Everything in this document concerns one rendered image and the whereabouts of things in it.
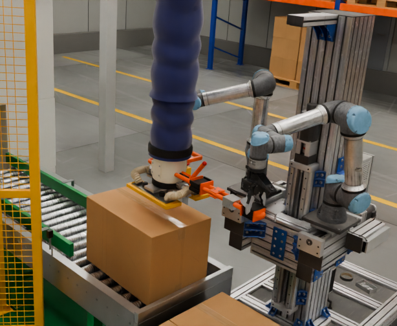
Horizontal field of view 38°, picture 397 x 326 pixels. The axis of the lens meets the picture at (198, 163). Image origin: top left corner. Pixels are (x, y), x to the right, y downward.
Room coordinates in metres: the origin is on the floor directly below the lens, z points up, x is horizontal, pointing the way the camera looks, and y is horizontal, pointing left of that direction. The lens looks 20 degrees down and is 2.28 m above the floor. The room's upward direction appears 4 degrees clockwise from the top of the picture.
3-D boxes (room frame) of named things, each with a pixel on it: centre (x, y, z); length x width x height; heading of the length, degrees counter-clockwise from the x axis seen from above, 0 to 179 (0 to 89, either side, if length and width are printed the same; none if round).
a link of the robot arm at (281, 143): (2.42, -0.34, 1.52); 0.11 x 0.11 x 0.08; 26
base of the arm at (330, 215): (2.73, -0.70, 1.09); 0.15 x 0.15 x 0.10
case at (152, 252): (2.89, 0.26, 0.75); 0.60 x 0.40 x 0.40; 43
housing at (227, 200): (2.45, -0.17, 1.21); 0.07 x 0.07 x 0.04; 43
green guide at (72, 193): (3.88, 0.94, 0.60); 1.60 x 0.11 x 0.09; 47
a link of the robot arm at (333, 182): (2.72, -0.71, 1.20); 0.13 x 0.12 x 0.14; 26
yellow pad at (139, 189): (2.72, 0.22, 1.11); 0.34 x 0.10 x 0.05; 43
